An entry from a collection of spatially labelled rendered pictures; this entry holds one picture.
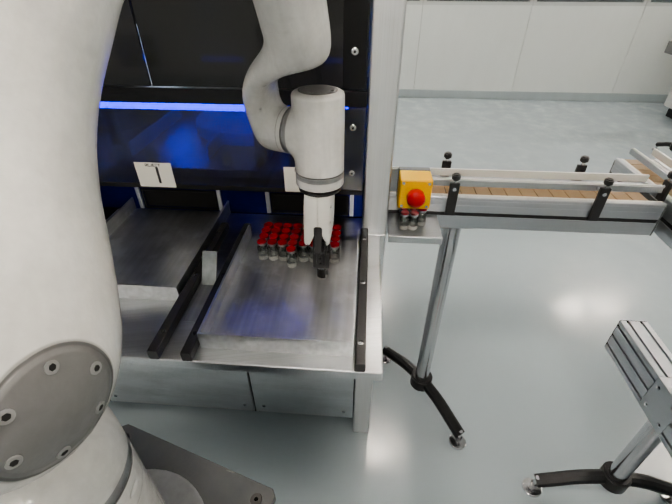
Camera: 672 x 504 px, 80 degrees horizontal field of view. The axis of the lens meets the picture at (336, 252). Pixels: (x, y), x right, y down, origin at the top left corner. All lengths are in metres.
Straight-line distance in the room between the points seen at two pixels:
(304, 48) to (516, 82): 5.35
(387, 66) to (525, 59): 5.02
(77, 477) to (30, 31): 0.30
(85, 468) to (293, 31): 0.48
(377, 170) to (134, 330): 0.57
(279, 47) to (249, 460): 1.35
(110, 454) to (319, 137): 0.47
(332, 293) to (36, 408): 0.61
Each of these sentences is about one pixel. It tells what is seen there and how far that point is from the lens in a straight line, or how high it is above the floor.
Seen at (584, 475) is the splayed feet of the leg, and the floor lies 0.12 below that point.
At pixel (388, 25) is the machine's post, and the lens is 0.81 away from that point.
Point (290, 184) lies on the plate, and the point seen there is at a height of 1.01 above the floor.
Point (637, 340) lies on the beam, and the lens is 1.43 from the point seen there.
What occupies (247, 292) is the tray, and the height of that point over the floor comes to 0.88.
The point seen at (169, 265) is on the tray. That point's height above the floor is 0.88.
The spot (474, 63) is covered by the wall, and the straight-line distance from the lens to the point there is 5.64.
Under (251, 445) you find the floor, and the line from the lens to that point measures 1.63.
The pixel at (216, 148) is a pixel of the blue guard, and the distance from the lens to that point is 0.93.
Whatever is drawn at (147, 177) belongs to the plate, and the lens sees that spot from 1.02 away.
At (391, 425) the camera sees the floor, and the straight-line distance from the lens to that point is 1.65.
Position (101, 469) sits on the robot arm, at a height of 1.09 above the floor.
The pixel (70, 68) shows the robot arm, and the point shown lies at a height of 1.36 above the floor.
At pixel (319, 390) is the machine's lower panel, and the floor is 0.24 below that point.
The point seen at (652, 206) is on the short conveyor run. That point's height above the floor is 0.93.
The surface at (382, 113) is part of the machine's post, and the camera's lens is 0.84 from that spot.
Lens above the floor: 1.41
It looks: 36 degrees down
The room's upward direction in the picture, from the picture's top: straight up
